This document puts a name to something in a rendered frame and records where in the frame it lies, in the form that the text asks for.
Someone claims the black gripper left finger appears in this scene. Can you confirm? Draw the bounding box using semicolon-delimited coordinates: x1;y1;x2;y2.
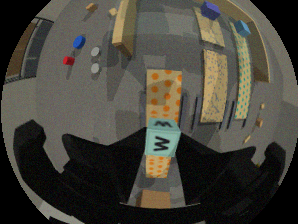
61;127;146;205

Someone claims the teal letter cube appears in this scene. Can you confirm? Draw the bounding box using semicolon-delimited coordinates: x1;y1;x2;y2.
144;117;181;157

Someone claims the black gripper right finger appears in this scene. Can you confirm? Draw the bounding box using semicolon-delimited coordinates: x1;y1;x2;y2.
174;132;257;205

